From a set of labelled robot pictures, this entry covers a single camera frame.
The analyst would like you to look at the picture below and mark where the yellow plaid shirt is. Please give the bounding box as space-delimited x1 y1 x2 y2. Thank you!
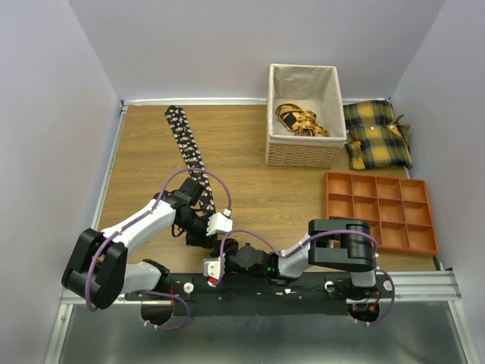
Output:
343 99 413 171

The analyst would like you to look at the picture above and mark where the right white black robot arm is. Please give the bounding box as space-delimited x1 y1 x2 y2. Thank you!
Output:
208 219 379 300

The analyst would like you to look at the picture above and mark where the purple cable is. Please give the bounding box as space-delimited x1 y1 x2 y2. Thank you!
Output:
215 228 397 327
85 168 233 331

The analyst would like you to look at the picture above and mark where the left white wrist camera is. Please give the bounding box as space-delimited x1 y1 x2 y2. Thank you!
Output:
206 209 233 236

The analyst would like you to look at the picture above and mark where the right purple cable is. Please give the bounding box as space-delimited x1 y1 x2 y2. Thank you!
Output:
215 228 397 327

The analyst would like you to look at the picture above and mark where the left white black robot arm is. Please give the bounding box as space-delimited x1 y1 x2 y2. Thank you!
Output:
61 178 217 310

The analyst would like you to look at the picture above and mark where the aluminium frame rail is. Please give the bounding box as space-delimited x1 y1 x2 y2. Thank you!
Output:
60 271 462 304

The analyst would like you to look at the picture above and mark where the orange patterned tie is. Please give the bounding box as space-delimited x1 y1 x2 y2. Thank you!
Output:
276 102 329 137

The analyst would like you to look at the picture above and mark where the wicker basket with liner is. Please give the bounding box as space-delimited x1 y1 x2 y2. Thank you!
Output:
265 64 346 168

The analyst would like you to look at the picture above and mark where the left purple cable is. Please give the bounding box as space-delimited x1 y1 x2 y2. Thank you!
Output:
85 168 233 331

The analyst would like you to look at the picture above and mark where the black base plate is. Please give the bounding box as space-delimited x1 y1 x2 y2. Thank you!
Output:
125 271 393 322

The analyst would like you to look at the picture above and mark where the black floral tie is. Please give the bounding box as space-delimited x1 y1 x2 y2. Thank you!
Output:
164 105 215 215

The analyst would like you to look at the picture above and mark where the orange compartment tray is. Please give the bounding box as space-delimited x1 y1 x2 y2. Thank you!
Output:
324 171 440 257

